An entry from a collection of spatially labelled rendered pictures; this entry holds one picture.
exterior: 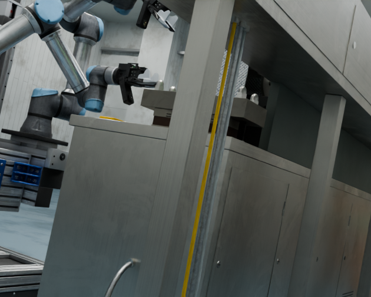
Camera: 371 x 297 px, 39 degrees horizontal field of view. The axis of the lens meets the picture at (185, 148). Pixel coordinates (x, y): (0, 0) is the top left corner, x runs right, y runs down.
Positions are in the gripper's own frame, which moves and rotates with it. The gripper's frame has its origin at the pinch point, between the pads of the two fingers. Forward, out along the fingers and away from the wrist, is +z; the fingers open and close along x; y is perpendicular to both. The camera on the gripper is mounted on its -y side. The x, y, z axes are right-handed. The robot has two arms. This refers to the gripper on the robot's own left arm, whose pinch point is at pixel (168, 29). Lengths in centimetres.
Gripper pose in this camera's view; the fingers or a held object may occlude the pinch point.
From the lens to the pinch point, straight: 218.6
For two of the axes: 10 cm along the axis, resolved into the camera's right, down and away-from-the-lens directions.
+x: 5.1, 1.6, 8.4
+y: 6.9, -6.6, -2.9
